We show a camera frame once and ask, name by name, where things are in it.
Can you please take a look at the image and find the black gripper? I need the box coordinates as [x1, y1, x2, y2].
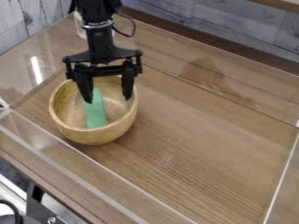
[61, 25, 142, 104]

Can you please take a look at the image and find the green rectangular stick block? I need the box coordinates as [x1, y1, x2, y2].
[82, 88, 108, 129]

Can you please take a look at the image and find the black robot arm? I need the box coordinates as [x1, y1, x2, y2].
[61, 0, 142, 103]

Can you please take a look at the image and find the wooden bowl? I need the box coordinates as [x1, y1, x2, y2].
[47, 75, 138, 145]

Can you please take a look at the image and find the clear acrylic tray wall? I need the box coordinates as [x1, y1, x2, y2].
[0, 98, 200, 224]

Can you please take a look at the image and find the black table leg bracket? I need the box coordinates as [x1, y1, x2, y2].
[25, 183, 63, 224]

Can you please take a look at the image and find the black cable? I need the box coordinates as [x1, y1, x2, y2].
[0, 199, 23, 224]

